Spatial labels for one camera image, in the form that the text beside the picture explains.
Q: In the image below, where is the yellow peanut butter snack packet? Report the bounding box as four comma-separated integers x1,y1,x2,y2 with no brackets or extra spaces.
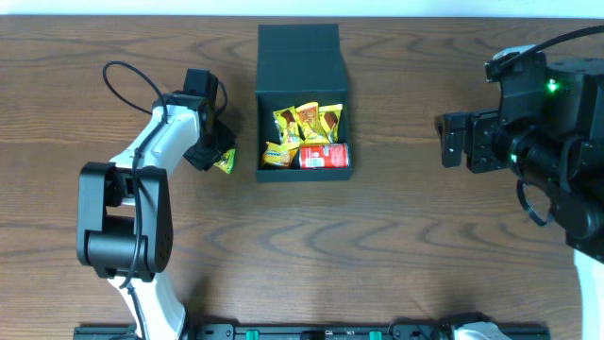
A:
295,102,329,145

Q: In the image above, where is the black open gift box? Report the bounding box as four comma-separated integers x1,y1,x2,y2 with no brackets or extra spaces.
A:
255,24,353,182

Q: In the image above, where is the red soda can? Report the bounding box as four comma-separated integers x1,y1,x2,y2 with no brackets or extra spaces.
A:
298,144,350,169

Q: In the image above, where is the yellow chocolate cake packet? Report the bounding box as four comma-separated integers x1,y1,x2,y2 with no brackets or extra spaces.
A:
318,104,343,144
273,107,302,149

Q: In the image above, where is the yellow cracker snack packet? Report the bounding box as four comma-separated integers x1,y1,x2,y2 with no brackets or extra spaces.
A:
260,142,298,168

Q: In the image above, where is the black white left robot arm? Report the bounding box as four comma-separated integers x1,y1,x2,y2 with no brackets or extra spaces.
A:
76,93,234,339

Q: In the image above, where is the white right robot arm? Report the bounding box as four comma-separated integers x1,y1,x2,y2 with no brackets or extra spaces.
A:
435,45,603,339

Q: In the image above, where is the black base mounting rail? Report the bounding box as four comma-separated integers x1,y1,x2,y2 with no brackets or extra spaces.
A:
73,322,552,340

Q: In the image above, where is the green pandan cake packet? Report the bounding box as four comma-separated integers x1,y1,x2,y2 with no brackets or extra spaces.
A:
213,148,236,174

